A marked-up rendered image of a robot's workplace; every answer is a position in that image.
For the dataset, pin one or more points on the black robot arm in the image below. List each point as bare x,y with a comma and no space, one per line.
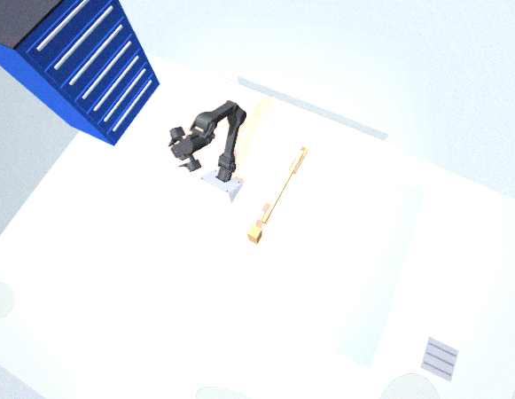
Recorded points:
200,138

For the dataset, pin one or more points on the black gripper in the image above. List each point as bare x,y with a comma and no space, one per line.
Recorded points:
177,135

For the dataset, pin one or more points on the long tan wooden rail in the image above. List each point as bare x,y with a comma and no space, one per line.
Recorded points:
282,187

